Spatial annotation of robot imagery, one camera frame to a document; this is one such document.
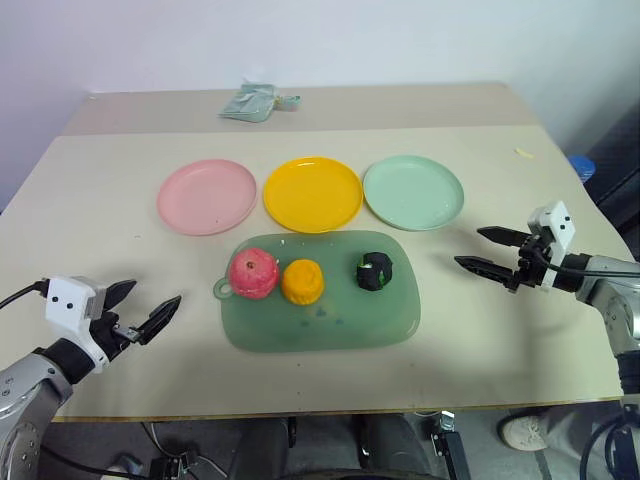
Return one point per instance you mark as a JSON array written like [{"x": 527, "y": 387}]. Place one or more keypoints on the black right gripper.
[{"x": 531, "y": 265}]

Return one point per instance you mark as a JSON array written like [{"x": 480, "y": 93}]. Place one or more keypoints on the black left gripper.
[{"x": 111, "y": 336}]

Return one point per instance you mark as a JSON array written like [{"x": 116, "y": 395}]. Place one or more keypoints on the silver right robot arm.
[{"x": 607, "y": 285}]

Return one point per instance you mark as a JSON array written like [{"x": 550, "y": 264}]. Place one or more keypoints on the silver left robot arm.
[{"x": 30, "y": 380}]

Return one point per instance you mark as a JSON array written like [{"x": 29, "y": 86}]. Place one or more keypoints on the light green plate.
[{"x": 413, "y": 192}]

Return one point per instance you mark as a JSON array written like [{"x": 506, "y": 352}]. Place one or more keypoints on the dark green toy vegetable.
[{"x": 374, "y": 272}]

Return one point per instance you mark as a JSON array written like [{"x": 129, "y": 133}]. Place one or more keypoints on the pink plate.
[{"x": 206, "y": 197}]

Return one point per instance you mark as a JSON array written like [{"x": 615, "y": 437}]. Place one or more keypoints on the orange fruit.
[{"x": 302, "y": 282}]

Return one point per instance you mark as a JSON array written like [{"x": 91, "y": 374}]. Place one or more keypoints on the yellow plate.
[{"x": 313, "y": 194}]

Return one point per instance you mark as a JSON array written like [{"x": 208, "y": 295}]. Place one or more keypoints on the small yellow scrap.
[{"x": 524, "y": 153}]

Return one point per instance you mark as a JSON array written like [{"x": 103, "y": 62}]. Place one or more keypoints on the red toy apple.
[{"x": 253, "y": 274}]

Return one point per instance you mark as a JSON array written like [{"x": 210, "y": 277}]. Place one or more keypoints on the blue round object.
[{"x": 582, "y": 166}]

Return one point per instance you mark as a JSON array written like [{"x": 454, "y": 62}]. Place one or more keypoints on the black fabric object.
[{"x": 617, "y": 170}]

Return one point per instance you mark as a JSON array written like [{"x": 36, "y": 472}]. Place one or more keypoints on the black clamp box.
[{"x": 172, "y": 465}]

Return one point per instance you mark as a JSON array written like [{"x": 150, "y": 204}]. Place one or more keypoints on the translucent green cutting board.
[{"x": 330, "y": 325}]

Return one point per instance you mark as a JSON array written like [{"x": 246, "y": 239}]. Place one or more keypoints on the white shoe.
[{"x": 522, "y": 433}]

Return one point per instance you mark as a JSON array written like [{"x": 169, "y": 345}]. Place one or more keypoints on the grey trouser leg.
[{"x": 575, "y": 425}]

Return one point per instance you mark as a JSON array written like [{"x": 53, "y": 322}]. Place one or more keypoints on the dark rounded shape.
[{"x": 395, "y": 442}]

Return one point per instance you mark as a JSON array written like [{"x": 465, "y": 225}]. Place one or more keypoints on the crumpled teal plastic bag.
[{"x": 248, "y": 104}]

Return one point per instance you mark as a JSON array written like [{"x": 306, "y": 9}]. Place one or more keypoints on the small teal packet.
[{"x": 289, "y": 102}]

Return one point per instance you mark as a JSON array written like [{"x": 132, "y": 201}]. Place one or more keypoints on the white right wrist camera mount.
[{"x": 559, "y": 225}]

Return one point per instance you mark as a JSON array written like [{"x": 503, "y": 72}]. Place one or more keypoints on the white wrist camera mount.
[
  {"x": 559, "y": 225},
  {"x": 67, "y": 305}
]

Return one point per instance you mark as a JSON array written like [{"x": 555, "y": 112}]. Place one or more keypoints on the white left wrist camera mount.
[{"x": 67, "y": 305}]

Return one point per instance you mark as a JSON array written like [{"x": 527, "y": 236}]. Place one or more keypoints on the black metal stand bracket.
[{"x": 446, "y": 442}]

